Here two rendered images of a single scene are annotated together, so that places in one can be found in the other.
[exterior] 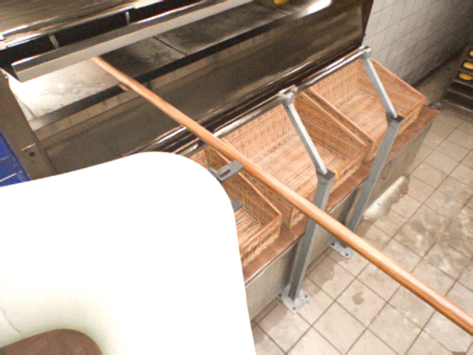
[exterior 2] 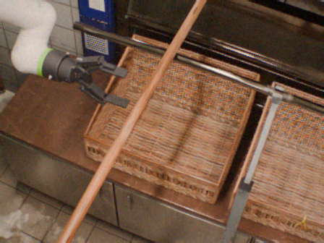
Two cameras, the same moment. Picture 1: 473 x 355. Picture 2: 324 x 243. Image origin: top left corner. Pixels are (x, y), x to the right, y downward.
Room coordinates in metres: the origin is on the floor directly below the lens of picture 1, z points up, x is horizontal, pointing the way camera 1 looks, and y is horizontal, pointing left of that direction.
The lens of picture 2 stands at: (0.26, -0.96, 2.38)
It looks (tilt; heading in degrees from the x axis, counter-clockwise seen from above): 53 degrees down; 65
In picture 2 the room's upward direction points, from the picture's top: 2 degrees clockwise
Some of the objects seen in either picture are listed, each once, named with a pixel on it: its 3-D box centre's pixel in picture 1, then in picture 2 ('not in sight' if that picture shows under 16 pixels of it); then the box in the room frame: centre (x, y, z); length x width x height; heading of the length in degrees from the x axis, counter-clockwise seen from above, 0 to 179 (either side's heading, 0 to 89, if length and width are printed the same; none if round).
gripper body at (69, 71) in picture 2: not in sight; (77, 73); (0.46, 0.10, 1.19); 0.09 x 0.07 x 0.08; 134
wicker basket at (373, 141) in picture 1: (362, 101); not in sight; (1.65, -0.72, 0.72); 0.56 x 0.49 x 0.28; 134
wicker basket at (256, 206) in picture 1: (190, 220); (173, 116); (0.82, 0.17, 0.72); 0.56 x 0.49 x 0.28; 134
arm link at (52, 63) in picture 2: not in sight; (58, 65); (0.41, 0.16, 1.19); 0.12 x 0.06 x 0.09; 44
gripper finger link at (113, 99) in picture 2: (229, 209); (117, 100); (0.55, 0.01, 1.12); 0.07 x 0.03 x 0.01; 134
